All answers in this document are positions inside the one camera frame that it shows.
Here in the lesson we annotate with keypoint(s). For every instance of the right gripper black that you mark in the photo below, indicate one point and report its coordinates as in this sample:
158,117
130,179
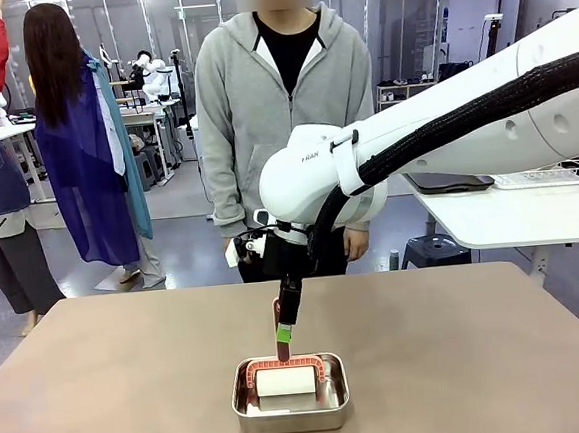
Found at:
282,257

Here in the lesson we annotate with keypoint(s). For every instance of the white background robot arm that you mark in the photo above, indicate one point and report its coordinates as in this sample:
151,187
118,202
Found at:
156,81

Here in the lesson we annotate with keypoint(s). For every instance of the person's right forearm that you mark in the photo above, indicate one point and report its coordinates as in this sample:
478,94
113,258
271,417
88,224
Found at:
223,196

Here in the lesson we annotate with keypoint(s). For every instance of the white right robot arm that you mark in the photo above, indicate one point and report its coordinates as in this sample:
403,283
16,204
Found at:
306,175

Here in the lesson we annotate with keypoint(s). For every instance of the person's left hand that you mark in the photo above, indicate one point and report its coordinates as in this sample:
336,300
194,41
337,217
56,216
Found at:
356,244

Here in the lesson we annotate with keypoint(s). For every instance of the small grey canister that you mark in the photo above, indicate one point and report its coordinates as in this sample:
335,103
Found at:
395,261

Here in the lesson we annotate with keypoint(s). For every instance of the steel rectangular container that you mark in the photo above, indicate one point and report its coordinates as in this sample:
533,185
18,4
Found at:
295,419

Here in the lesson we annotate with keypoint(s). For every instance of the dark grey metal stool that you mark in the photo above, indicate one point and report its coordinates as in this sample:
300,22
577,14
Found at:
435,247

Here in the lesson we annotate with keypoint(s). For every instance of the black flat tray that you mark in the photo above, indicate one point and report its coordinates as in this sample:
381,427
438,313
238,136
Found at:
447,181

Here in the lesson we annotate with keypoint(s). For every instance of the person in grey hoodie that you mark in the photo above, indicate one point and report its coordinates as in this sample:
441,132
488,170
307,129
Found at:
240,105

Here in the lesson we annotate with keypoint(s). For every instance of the white background workbench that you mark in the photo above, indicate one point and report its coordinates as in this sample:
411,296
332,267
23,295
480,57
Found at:
141,119

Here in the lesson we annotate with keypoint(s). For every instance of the low shoe rack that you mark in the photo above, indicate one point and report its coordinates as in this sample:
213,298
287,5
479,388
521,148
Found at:
405,89

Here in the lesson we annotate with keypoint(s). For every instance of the white desk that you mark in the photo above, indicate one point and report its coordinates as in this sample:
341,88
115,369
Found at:
520,218

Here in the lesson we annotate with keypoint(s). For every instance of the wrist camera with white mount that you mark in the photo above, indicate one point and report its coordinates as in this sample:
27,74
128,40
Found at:
235,255

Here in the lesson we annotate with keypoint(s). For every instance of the camera on tripod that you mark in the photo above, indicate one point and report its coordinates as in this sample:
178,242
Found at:
493,20

